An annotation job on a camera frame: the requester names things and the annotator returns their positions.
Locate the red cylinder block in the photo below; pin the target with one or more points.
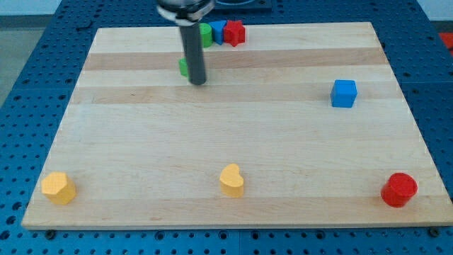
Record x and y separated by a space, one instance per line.
398 190

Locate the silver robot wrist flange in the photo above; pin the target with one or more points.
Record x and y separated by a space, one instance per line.
184 12

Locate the yellow heart block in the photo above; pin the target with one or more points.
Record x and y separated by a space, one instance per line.
231 181

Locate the green star block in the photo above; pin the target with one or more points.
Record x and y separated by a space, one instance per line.
183 67

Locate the yellow hexagon block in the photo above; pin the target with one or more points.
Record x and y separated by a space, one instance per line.
58 188

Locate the blue cube block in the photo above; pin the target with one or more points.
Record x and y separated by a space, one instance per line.
343 93

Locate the red star block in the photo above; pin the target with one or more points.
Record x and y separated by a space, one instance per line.
234 33

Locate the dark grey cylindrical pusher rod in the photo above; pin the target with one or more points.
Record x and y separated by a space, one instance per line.
193 51

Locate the blue triangle block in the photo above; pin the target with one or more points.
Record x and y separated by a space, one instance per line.
218 31

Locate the green cylinder block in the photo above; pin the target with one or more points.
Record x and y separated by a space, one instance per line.
206 34

